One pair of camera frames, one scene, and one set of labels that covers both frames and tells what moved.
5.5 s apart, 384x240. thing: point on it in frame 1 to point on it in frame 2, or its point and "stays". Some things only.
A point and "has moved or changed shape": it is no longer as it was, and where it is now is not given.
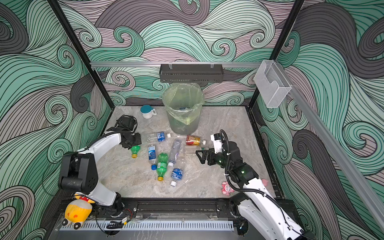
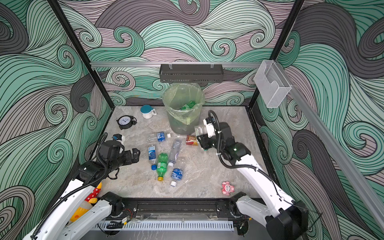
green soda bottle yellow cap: [162, 164] stays
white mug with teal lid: [147, 111] stays
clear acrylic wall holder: [271, 83] stays
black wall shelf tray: [191, 73] stays
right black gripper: [203, 159] to [205, 141]
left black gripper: [138, 140] to [130, 160]
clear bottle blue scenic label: [152, 156] stays
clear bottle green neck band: [191, 150] to [199, 130]
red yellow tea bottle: [192, 140] stays
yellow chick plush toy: [77, 211] stays
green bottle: [135, 149] has moved or changed shape
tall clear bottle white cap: [175, 150] stays
